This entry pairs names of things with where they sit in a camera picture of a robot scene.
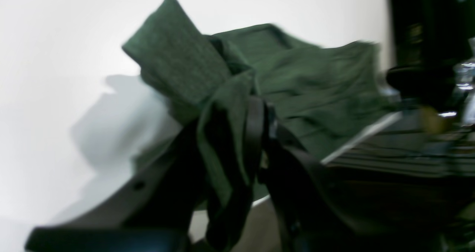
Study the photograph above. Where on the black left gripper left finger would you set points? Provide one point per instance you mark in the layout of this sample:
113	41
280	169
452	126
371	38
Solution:
152	212

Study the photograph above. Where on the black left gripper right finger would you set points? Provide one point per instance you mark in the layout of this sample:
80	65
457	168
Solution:
316	212

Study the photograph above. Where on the dark green long-sleeve shirt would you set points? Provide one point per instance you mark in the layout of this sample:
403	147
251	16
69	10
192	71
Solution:
324	96

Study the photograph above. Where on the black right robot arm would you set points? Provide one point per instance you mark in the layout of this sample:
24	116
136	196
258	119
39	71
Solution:
430	38

